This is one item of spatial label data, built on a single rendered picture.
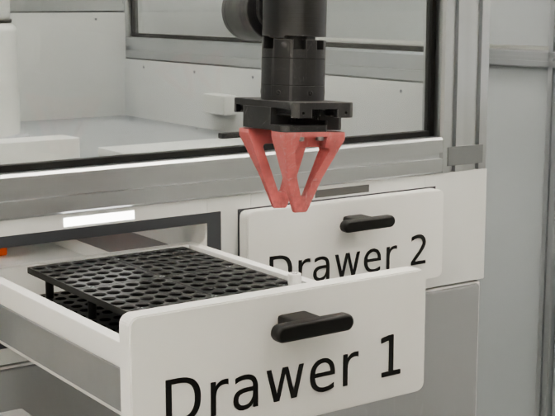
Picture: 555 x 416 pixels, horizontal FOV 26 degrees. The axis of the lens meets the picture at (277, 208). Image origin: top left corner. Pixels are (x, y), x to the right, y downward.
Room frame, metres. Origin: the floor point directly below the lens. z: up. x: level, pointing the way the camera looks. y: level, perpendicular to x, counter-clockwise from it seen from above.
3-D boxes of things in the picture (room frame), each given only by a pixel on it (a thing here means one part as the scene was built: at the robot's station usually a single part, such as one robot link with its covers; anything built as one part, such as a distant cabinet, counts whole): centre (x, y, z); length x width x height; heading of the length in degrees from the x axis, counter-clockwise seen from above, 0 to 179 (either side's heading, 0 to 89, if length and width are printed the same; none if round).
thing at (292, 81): (1.08, -0.01, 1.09); 0.10 x 0.07 x 0.07; 33
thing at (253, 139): (1.08, -0.01, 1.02); 0.07 x 0.07 x 0.09; 33
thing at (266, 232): (1.39, -0.08, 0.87); 0.29 x 0.02 x 0.11; 125
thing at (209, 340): (0.94, -0.01, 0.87); 0.29 x 0.02 x 0.11; 125
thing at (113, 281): (1.11, 0.11, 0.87); 0.22 x 0.18 x 0.06; 35
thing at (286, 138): (1.07, -0.01, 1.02); 0.07 x 0.07 x 0.09; 33
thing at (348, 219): (1.36, -0.10, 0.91); 0.07 x 0.04 x 0.01; 125
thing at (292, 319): (0.92, -0.02, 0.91); 0.07 x 0.04 x 0.01; 125
